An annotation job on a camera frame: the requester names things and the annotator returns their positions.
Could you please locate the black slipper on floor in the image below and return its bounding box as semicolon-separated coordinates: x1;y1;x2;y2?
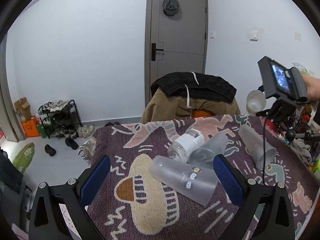
44;144;56;157

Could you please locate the green floor mat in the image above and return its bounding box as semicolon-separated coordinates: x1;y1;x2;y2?
12;142;35;173

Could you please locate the clear bottle white label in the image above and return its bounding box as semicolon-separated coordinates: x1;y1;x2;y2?
168;128;204;163

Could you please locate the clear bag with yellow item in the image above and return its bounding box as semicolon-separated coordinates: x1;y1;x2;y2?
290;62;315;77

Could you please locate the person's hand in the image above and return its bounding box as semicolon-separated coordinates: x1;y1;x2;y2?
302;75;320;101

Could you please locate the white wall switch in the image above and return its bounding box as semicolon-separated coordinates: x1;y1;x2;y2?
249;30;259;41

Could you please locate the cardboard box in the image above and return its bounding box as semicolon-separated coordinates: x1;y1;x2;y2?
14;97;31;122

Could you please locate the brown plush toy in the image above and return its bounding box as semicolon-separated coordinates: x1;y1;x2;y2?
300;105;312;123

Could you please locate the grey hat on door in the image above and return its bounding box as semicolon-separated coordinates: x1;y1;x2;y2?
163;0;180;16

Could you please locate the black garment with drawstring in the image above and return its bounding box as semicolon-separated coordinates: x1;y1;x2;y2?
150;72;236;103

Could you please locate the frosted plain plastic cup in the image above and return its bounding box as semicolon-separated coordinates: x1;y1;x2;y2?
238;125;277;169

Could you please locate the frosted cup with cartoon print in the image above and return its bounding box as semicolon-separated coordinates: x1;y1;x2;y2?
149;155;219;206

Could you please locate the orange paper bag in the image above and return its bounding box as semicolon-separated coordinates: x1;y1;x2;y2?
21;119;40;138

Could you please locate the clear ribbed plastic cup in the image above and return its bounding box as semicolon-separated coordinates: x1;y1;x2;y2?
188;133;228;170

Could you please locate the yellow labelled plastic cup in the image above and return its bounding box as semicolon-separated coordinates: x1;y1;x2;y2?
246;90;266;116

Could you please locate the grey cloth on desk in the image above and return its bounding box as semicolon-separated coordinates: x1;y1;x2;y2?
290;139;312;166

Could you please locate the black door handle lock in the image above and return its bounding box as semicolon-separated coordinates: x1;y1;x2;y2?
151;43;164;61

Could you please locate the brown jacket on chair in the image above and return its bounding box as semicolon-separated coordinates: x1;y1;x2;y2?
141;89;241;123

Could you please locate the grey door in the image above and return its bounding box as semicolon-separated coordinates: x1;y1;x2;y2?
144;0;208;103

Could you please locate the black shoe rack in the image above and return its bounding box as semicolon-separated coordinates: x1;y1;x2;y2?
36;100;82;139

